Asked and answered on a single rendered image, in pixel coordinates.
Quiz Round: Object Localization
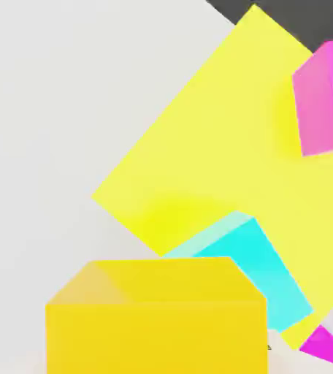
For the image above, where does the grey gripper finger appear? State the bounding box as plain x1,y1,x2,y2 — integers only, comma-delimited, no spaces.
267,328,299,374

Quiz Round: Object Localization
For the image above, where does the small yellow cube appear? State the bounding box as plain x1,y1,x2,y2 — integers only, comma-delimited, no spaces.
45,256,269,374

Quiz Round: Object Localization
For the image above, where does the small magenta cube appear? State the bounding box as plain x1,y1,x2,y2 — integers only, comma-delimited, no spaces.
299,324,333,371

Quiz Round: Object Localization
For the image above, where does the small cyan cube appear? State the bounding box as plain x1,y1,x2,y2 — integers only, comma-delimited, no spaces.
161,210,315,334

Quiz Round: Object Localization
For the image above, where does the small pink cube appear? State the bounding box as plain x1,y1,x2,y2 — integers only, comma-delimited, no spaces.
291,37,333,158

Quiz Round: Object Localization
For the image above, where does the large yellow box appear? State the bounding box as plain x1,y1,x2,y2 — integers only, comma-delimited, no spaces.
91,4,333,351

